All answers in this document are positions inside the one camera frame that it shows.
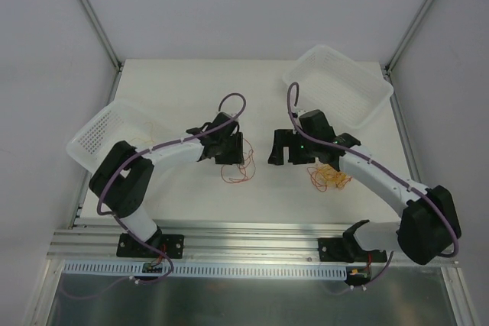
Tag right white plastic basket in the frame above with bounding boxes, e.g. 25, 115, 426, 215
282, 45, 393, 131

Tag orange yellow wire bundle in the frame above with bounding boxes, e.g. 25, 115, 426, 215
308, 163, 355, 193

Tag aluminium frame post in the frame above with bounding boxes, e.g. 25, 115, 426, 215
384, 0, 436, 76
77, 0, 123, 70

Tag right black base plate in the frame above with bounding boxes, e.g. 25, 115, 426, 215
317, 237, 387, 263

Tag right aluminium frame post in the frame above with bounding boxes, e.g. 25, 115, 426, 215
384, 0, 436, 76

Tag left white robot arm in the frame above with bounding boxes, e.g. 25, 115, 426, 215
89, 112, 244, 257

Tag aluminium mounting rail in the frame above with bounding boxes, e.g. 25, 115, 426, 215
47, 218, 348, 265

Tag white plastic basket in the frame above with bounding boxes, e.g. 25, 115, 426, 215
282, 45, 393, 131
66, 99, 173, 173

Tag left aluminium frame post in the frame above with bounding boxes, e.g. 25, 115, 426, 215
77, 0, 123, 70

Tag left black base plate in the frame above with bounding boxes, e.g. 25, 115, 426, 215
116, 233, 185, 259

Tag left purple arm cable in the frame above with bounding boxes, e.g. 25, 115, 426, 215
96, 92, 248, 245

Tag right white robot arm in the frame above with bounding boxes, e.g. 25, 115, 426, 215
268, 110, 461, 265

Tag left white plastic basket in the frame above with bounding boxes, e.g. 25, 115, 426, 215
66, 99, 173, 173

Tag white slotted cable duct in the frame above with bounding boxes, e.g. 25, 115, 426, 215
63, 260, 347, 281

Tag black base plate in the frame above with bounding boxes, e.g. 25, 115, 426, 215
317, 237, 387, 263
116, 233, 185, 259

